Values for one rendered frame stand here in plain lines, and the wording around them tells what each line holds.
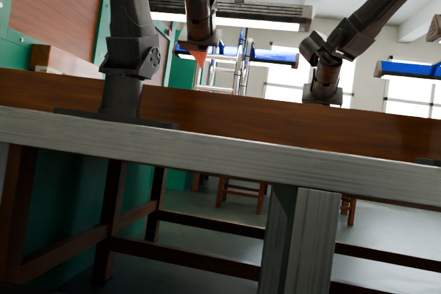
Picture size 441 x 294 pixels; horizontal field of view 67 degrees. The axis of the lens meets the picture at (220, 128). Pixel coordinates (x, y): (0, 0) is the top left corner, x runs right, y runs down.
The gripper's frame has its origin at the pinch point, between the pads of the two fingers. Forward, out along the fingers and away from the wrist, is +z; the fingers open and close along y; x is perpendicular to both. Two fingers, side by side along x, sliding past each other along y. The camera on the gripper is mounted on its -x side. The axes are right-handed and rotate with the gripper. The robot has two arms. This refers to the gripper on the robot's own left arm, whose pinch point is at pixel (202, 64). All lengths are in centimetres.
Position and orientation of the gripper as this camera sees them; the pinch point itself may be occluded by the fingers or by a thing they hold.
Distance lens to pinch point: 92.3
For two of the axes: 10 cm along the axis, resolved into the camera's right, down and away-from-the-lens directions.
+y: -9.8, -1.4, 1.6
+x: -2.1, 7.2, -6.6
